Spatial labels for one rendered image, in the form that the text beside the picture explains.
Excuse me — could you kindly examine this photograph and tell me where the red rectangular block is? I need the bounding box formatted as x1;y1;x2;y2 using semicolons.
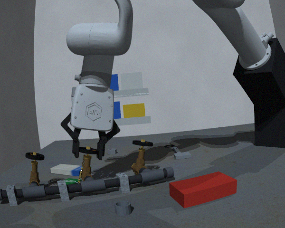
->
169;171;237;208

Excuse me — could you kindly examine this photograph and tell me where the dark grey pipe with three valves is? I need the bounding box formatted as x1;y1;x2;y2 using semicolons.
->
0;139;174;206

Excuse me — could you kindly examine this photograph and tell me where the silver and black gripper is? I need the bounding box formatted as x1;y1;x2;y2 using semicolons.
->
61;84;120;160

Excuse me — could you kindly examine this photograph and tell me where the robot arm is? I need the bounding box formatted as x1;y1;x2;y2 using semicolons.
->
66;0;274;87

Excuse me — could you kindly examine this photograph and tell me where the white and blue bag of cable ties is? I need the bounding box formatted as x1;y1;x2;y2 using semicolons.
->
50;164;82;176

